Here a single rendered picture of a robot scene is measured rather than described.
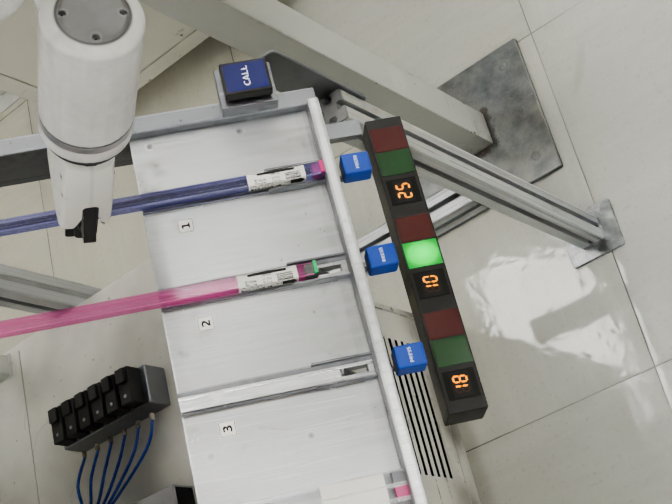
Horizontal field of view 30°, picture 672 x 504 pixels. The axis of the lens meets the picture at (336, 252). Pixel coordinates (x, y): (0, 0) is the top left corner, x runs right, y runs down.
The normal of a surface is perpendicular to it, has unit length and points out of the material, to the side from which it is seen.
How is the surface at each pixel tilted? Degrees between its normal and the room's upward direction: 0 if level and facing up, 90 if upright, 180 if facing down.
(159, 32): 90
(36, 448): 0
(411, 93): 90
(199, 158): 43
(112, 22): 53
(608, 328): 0
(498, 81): 0
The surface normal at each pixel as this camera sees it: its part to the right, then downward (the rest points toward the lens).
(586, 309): -0.62, -0.21
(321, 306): 0.05, -0.45
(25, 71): 0.23, 0.87
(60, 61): -0.48, 0.71
